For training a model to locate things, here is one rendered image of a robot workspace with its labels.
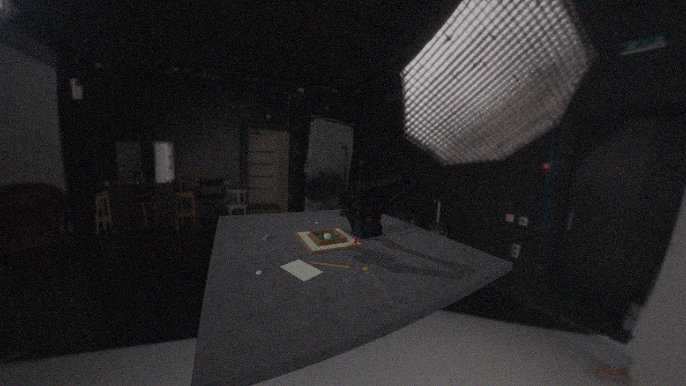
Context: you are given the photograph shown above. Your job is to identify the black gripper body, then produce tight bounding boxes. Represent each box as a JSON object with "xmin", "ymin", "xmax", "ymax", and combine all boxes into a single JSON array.
[{"xmin": 339, "ymin": 202, "xmax": 377, "ymax": 222}]

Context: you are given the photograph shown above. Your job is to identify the beige flat rectangular panel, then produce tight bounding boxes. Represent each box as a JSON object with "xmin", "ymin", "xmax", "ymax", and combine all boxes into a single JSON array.
[{"xmin": 280, "ymin": 259, "xmax": 323, "ymax": 281}]

